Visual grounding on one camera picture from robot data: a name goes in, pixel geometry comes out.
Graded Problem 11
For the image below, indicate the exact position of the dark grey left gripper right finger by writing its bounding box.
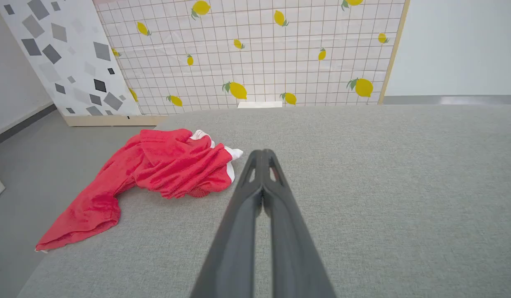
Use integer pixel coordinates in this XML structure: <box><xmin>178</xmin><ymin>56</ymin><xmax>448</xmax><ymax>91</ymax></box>
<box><xmin>261</xmin><ymin>149</ymin><xmax>337</xmax><ymax>298</ymax></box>

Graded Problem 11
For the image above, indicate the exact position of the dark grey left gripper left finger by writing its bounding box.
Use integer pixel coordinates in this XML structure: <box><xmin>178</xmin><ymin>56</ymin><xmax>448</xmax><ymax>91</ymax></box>
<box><xmin>191</xmin><ymin>149</ymin><xmax>265</xmax><ymax>298</ymax></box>

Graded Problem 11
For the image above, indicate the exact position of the red knit garment white lining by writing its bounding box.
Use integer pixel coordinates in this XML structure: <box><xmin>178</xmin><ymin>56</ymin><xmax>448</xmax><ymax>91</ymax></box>
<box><xmin>35</xmin><ymin>129</ymin><xmax>244</xmax><ymax>253</ymax></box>

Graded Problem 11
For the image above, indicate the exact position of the grey fabric sofa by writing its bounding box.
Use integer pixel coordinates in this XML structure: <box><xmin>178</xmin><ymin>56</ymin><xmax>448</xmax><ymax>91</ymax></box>
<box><xmin>17</xmin><ymin>104</ymin><xmax>511</xmax><ymax>298</ymax></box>

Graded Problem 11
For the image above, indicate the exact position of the lemon print grid panel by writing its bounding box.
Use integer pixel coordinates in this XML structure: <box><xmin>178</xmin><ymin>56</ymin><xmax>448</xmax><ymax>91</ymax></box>
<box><xmin>93</xmin><ymin>0</ymin><xmax>411</xmax><ymax>116</ymax></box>

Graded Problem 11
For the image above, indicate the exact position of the grey terrazzo print panel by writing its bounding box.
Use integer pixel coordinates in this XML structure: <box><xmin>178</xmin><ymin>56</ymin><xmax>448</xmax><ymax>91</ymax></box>
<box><xmin>0</xmin><ymin>0</ymin><xmax>142</xmax><ymax>127</ymax></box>

